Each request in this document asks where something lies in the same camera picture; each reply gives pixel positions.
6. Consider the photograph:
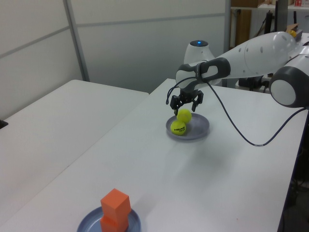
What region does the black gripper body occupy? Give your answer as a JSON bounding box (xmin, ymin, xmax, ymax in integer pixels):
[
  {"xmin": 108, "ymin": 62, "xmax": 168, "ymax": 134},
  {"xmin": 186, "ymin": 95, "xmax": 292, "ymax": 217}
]
[{"xmin": 179, "ymin": 88, "xmax": 199, "ymax": 104}]

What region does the plain yellow tennis ball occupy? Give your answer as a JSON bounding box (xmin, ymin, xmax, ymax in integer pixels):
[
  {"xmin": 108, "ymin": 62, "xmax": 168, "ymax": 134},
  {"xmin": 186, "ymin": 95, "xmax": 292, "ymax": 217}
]
[{"xmin": 176, "ymin": 109, "xmax": 193, "ymax": 123}]

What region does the printed yellow tennis ball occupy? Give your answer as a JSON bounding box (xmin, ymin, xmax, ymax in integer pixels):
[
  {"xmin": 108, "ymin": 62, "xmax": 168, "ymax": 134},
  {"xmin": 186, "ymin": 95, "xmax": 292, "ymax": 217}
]
[{"xmin": 170, "ymin": 120, "xmax": 187, "ymax": 136}]

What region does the orange foam cube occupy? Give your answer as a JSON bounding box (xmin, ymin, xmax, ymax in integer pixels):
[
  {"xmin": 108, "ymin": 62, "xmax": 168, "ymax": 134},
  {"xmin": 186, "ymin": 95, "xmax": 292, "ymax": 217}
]
[{"xmin": 100, "ymin": 188, "xmax": 132, "ymax": 227}]

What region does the purple plate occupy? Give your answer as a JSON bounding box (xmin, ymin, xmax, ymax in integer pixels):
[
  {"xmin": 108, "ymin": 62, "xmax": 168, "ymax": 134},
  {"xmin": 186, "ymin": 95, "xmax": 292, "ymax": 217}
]
[{"xmin": 165, "ymin": 113, "xmax": 210, "ymax": 142}]

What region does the tall brown cardboard box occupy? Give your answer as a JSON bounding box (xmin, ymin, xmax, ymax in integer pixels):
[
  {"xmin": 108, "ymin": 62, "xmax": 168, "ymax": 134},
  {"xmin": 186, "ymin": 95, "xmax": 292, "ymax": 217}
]
[{"xmin": 235, "ymin": 9, "xmax": 252, "ymax": 46}]

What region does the black stand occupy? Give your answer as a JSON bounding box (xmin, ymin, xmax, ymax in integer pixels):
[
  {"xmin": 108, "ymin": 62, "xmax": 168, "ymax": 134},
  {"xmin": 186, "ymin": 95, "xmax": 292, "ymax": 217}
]
[{"xmin": 265, "ymin": 11, "xmax": 275, "ymax": 34}]

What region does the flat brown cardboard box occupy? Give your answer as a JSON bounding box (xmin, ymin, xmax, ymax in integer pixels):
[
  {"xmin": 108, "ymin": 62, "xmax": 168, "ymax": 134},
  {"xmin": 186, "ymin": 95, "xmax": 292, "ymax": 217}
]
[{"xmin": 231, "ymin": 0, "xmax": 263, "ymax": 7}]

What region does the white shelf board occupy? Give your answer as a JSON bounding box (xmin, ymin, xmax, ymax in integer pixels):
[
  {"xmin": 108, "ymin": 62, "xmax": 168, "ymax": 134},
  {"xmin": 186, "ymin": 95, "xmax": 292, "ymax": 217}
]
[{"xmin": 230, "ymin": 6, "xmax": 309, "ymax": 12}]

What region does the grey pillar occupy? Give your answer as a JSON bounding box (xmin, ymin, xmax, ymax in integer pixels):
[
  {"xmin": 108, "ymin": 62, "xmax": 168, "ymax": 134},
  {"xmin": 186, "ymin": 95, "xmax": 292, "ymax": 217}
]
[{"xmin": 275, "ymin": 0, "xmax": 288, "ymax": 32}]

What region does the blue plate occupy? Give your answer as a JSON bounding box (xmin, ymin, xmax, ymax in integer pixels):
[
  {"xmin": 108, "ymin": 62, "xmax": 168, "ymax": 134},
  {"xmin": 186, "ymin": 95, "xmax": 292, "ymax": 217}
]
[{"xmin": 77, "ymin": 206, "xmax": 142, "ymax": 232}]

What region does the grey partition post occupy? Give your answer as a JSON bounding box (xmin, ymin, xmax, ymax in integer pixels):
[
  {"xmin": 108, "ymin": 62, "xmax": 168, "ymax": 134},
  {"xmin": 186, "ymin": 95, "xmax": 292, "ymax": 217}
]
[{"xmin": 224, "ymin": 0, "xmax": 232, "ymax": 53}]

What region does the dark arm cable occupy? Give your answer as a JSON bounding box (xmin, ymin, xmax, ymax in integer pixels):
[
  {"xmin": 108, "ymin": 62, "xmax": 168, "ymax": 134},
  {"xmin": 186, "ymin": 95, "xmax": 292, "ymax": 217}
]
[{"xmin": 165, "ymin": 77, "xmax": 309, "ymax": 147}]

